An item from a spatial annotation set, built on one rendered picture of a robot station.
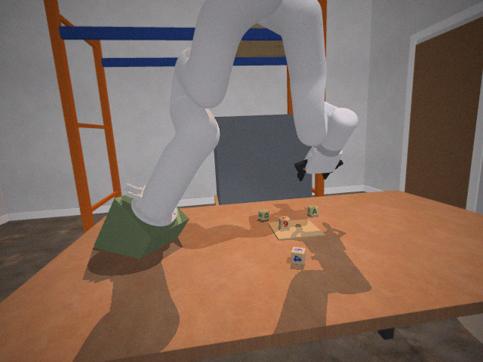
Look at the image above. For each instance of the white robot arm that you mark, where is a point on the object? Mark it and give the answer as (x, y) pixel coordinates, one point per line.
(219, 29)

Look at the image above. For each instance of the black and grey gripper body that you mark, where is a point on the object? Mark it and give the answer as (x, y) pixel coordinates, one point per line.
(319, 163)

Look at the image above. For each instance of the tan flat mat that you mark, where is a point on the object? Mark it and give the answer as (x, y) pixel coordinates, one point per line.
(301, 228)

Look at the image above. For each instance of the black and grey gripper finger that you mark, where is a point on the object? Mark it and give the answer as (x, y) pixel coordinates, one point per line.
(325, 175)
(299, 166)

